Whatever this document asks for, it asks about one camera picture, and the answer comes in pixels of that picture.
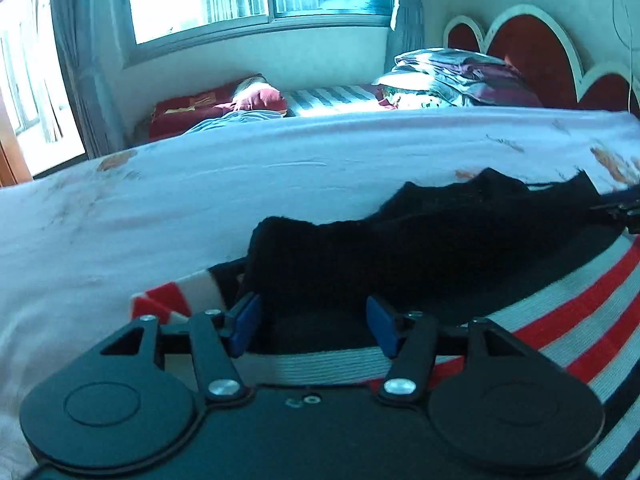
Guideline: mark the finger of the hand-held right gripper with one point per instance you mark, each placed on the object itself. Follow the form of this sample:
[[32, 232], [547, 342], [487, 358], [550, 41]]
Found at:
[[622, 212]]

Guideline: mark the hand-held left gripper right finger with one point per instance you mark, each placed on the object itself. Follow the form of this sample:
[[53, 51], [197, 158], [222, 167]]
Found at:
[[382, 325]]

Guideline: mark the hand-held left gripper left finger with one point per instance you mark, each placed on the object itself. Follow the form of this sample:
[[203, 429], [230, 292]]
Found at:
[[246, 322]]

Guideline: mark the striped cartoon sweater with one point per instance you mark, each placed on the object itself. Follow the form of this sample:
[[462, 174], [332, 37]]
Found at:
[[400, 250]]

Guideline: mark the bed with floral sheet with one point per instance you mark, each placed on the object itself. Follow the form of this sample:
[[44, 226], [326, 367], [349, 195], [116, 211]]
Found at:
[[150, 210]]

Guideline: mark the red scalloped headboard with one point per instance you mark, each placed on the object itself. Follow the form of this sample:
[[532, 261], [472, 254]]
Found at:
[[540, 45]]

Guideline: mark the grey striped cloth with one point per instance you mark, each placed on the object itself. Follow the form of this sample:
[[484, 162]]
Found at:
[[235, 121]]

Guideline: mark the dark red pillow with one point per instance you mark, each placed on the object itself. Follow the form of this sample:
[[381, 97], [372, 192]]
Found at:
[[200, 110]]

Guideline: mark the pile of folded blankets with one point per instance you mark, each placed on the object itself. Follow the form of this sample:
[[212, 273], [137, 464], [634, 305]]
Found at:
[[450, 77]]

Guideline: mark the striped mattress cloth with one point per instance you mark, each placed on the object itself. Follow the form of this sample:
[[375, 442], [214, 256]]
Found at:
[[330, 100]]

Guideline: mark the brown wooden door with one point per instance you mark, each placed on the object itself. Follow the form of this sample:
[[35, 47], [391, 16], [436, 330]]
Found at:
[[12, 155]]

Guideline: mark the blue window curtain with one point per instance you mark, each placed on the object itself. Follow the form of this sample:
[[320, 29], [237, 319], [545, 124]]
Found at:
[[85, 60], [405, 15]]

